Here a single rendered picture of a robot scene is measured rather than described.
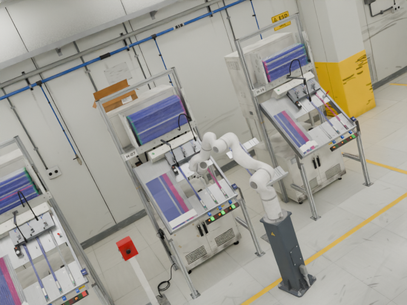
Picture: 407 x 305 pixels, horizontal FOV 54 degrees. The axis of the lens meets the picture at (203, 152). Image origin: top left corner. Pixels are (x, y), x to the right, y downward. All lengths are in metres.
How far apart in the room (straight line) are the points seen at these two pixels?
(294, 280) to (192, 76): 3.01
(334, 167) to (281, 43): 1.48
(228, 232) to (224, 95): 2.18
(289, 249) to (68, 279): 1.76
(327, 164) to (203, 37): 2.29
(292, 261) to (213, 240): 1.00
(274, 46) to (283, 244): 2.11
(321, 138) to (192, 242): 1.63
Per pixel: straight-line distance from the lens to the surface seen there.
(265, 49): 4.28
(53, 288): 3.49
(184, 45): 5.28
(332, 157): 4.58
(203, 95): 5.41
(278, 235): 3.16
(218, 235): 4.04
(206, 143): 3.13
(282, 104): 4.17
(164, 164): 3.70
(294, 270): 3.39
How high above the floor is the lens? 2.45
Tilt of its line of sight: 21 degrees down
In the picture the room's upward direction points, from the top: 21 degrees counter-clockwise
